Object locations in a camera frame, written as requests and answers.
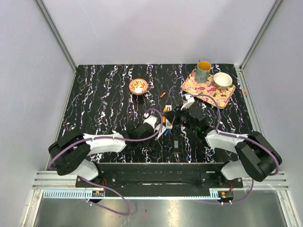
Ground floral tray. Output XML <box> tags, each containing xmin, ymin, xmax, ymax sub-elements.
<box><xmin>181</xmin><ymin>69</ymin><xmax>236</xmax><ymax>109</ymax></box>

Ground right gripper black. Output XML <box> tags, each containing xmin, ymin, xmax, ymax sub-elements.
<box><xmin>163</xmin><ymin>104</ymin><xmax>197</xmax><ymax>133</ymax></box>

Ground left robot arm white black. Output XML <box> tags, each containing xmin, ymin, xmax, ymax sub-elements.
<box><xmin>48</xmin><ymin>121</ymin><xmax>166</xmax><ymax>187</ymax></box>

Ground cream white bowl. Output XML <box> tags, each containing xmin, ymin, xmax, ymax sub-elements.
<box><xmin>213</xmin><ymin>72</ymin><xmax>232</xmax><ymax>89</ymax></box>

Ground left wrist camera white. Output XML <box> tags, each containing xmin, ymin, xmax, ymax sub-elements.
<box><xmin>143</xmin><ymin>113</ymin><xmax>160</xmax><ymax>131</ymax></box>

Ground blue mug yellow inside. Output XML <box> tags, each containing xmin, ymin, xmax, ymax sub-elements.
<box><xmin>195</xmin><ymin>61</ymin><xmax>212</xmax><ymax>83</ymax></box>

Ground orange patterned small bowl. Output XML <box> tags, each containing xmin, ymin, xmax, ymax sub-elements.
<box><xmin>129</xmin><ymin>79</ymin><xmax>148</xmax><ymax>96</ymax></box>

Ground white remote orange batteries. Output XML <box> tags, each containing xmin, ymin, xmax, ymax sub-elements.
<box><xmin>164</xmin><ymin>105</ymin><xmax>173</xmax><ymax>130</ymax></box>

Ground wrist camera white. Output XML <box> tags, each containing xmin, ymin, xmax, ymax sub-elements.
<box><xmin>181</xmin><ymin>93</ymin><xmax>195</xmax><ymax>110</ymax></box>
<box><xmin>143</xmin><ymin>113</ymin><xmax>160</xmax><ymax>131</ymax></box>

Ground black remote blue batteries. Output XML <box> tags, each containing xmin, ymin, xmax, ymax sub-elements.
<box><xmin>172</xmin><ymin>127</ymin><xmax>180</xmax><ymax>154</ymax></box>

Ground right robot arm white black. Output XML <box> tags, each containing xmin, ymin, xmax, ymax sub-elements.
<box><xmin>164</xmin><ymin>108</ymin><xmax>282</xmax><ymax>187</ymax></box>

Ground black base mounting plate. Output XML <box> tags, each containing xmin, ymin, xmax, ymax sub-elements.
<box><xmin>75</xmin><ymin>162</ymin><xmax>244</xmax><ymax>198</ymax></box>

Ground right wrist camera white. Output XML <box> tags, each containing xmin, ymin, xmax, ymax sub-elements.
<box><xmin>181</xmin><ymin>93</ymin><xmax>195</xmax><ymax>110</ymax></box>

